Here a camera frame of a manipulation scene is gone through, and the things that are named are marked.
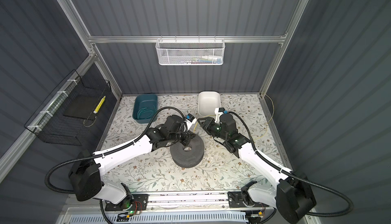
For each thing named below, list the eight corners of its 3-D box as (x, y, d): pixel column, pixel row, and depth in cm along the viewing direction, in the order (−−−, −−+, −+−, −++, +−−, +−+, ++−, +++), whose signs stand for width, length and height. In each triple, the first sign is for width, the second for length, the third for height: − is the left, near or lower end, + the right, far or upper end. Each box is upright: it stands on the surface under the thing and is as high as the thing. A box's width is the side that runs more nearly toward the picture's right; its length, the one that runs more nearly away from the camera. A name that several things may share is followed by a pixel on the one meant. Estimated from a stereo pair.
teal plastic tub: (129, 123, 105) (127, 119, 101) (138, 98, 121) (137, 93, 117) (154, 123, 105) (153, 119, 101) (160, 98, 121) (159, 93, 117)
